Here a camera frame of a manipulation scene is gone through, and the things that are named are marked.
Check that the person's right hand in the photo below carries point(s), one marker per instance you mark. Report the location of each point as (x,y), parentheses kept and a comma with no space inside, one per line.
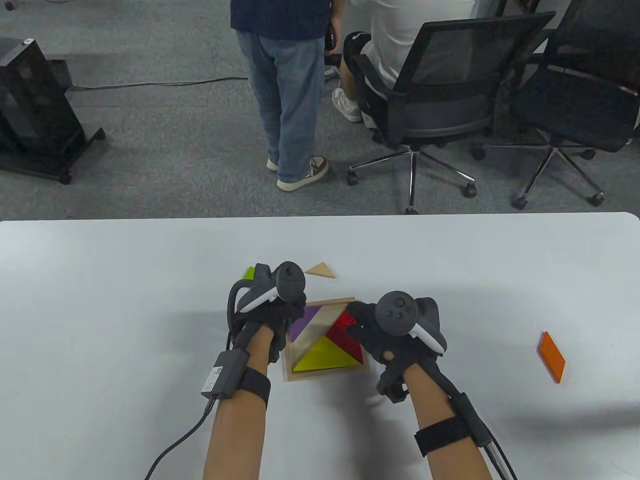
(370,335)

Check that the person's left hand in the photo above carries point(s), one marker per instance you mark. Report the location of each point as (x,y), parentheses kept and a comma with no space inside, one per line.
(287,312)

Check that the purple triangle tangram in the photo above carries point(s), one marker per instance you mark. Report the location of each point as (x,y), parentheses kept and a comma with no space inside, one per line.
(305,322)

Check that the red triangle tangram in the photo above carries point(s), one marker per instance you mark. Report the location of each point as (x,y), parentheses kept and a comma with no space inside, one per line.
(342,330)

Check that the yellow triangle tangram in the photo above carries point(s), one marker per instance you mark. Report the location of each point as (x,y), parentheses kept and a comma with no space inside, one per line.
(330,357)

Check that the beige triangle tangram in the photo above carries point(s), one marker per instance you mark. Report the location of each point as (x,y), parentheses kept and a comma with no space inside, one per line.
(320,271)

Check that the green square tangram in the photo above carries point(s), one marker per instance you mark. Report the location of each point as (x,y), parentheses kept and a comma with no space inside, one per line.
(249,274)

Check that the wooden square tray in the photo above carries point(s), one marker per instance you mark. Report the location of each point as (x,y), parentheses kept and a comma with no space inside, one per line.
(325,376)

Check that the orange parallelogram tangram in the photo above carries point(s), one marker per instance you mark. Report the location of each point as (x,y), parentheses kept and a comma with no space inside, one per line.
(550,356)

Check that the person's left forearm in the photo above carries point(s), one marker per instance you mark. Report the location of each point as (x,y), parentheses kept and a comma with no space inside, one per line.
(235,435)

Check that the person's right forearm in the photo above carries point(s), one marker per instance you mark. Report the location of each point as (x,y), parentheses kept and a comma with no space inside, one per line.
(425,400)

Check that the grey left hand controller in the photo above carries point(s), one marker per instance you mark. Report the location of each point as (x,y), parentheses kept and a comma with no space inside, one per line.
(290,280)

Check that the grey hand controller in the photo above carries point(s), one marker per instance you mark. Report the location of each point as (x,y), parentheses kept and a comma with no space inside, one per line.
(395,312)
(290,280)

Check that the grey right hand controller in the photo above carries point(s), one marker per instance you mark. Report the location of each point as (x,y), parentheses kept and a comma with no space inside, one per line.
(395,312)

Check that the grey left wrist module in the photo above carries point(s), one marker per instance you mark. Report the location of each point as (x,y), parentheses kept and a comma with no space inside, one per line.
(225,372)

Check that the grey wrist module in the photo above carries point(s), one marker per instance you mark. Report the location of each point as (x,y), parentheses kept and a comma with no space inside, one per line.
(225,372)
(472,420)

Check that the grey right wrist module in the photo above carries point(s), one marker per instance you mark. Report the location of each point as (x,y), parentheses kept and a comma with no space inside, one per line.
(472,420)

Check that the black mesh office chair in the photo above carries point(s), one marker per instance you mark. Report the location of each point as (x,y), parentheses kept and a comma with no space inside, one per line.
(575,110)
(450,115)

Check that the black computer tower on stand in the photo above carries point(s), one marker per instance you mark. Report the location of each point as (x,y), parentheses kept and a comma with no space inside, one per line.
(30,100)

